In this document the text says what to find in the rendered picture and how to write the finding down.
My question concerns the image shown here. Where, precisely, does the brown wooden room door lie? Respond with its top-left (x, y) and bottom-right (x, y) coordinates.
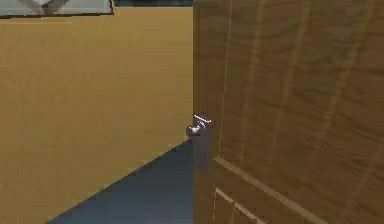
top-left (192, 0), bottom-right (384, 224)

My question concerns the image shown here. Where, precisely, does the silver door handle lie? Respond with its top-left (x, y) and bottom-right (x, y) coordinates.
top-left (185, 113), bottom-right (213, 174)

